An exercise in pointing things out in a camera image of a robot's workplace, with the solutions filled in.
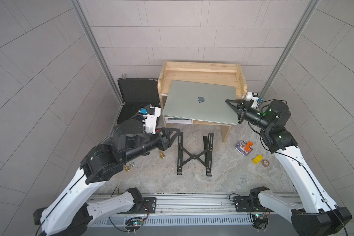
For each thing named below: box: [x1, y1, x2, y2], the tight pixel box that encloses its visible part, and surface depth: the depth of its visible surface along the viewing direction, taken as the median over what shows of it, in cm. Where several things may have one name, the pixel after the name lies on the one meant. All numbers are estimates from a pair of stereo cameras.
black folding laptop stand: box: [177, 131, 214, 177], surface depth 84 cm
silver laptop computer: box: [162, 80, 239, 126], surface depth 61 cm
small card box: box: [236, 139, 254, 156], surface depth 91 cm
